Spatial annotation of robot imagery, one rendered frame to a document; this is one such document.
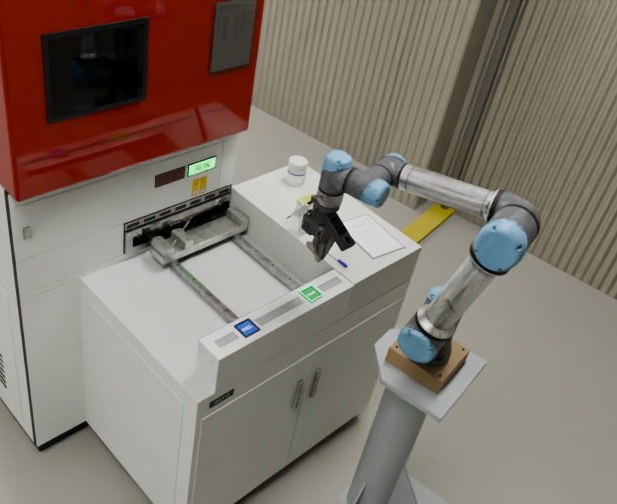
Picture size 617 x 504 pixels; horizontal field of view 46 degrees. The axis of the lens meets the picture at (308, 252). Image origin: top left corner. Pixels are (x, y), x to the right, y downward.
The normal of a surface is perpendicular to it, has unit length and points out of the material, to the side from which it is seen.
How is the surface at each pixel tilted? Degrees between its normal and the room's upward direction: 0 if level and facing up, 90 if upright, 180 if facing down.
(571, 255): 90
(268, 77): 90
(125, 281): 0
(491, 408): 0
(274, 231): 90
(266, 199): 0
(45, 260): 90
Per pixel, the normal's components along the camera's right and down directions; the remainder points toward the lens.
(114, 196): 0.68, 0.54
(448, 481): 0.16, -0.76
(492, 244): -0.47, 0.36
